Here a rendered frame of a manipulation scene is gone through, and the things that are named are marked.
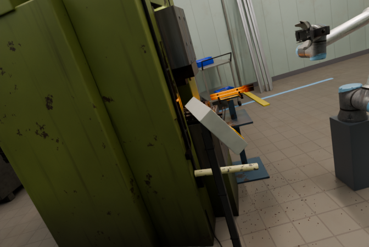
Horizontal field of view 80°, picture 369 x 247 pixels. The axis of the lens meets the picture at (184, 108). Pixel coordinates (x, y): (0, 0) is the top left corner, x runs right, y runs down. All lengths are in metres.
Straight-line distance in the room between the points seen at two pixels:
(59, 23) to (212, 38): 4.38
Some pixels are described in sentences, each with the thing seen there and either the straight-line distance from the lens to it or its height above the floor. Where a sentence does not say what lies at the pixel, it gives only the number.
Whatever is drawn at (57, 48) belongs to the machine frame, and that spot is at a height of 1.69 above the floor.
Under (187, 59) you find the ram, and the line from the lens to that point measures 1.55.
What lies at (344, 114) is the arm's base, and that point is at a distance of 2.12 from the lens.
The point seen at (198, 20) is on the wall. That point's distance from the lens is 5.51.
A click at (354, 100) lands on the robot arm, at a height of 0.80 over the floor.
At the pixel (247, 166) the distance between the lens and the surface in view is 1.57.
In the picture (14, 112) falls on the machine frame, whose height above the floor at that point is 1.40.
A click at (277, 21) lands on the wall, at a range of 6.03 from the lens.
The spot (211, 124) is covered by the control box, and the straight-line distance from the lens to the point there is 1.04.
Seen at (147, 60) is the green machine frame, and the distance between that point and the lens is 1.35.
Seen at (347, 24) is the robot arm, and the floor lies 1.32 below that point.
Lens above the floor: 1.51
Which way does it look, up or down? 16 degrees down
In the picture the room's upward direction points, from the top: 17 degrees counter-clockwise
